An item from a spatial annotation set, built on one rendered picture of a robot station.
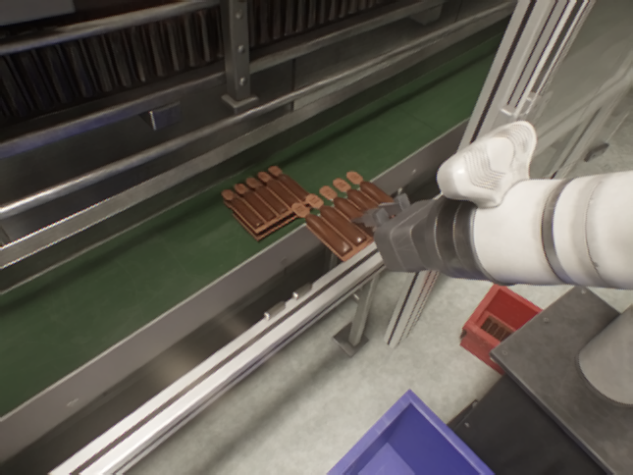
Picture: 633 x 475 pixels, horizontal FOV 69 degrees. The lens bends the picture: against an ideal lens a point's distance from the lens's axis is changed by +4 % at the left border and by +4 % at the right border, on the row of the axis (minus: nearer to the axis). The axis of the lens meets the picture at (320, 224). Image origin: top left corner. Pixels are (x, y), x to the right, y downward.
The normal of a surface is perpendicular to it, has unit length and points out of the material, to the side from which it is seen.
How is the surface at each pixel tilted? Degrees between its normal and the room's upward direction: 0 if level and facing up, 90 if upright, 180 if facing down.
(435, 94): 3
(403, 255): 78
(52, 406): 90
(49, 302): 3
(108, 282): 3
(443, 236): 74
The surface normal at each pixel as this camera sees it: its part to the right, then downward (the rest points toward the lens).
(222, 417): 0.08, -0.67
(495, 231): -0.86, -0.04
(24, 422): 0.67, 0.59
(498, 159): 0.55, 0.06
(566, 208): -0.80, -0.39
